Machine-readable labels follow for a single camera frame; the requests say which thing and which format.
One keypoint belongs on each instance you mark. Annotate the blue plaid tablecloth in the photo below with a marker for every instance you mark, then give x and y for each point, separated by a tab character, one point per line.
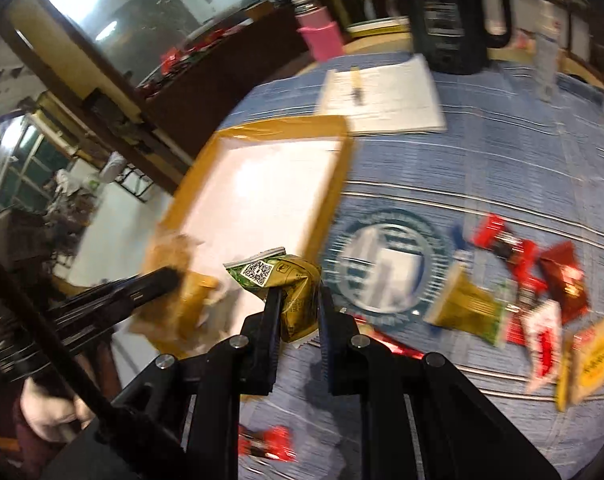
481	170

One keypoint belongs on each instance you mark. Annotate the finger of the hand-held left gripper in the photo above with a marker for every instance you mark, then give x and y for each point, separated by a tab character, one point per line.
142	287

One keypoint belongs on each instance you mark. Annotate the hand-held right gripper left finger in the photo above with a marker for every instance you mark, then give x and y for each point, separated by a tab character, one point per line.
273	320

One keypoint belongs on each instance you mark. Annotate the pink bottle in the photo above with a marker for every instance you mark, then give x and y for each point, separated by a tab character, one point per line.
322	35

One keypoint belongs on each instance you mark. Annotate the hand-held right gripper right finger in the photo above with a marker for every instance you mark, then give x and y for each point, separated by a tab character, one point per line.
328	330

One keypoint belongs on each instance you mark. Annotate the yellow rimmed white tray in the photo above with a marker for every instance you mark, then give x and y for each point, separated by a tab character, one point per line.
262	190

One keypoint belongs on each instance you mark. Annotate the white paper notebook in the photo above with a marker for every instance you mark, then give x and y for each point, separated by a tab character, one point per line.
391	100

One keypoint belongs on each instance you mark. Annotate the red candy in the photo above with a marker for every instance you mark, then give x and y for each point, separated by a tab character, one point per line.
491	232
396	346
277	440
515	329

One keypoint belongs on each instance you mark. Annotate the white red snack packet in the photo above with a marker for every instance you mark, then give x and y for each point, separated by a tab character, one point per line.
544	345

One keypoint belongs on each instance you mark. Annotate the yellow green book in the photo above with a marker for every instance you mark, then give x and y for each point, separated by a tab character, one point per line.
376	27

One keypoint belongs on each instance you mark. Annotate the dark wooden cabinet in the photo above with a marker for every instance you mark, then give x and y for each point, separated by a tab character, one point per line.
207	90

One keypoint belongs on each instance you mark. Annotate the white plastic bag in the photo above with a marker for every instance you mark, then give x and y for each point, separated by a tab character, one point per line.
113	166

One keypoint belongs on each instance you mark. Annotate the dark red snack packet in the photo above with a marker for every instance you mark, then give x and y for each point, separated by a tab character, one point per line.
564	280

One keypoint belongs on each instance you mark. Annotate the clear plastic bottle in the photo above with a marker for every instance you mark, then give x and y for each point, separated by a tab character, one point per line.
546	55

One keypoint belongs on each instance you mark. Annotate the person's left hand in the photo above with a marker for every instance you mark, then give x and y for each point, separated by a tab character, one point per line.
47	415

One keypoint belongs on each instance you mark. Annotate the yellow snack packet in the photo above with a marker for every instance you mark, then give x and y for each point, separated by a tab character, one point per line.
594	360

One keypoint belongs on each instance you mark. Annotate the green gold snack packet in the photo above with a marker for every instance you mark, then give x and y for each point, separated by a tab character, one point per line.
297	280
469	305

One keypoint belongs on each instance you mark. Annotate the black kettle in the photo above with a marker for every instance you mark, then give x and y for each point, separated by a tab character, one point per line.
446	25

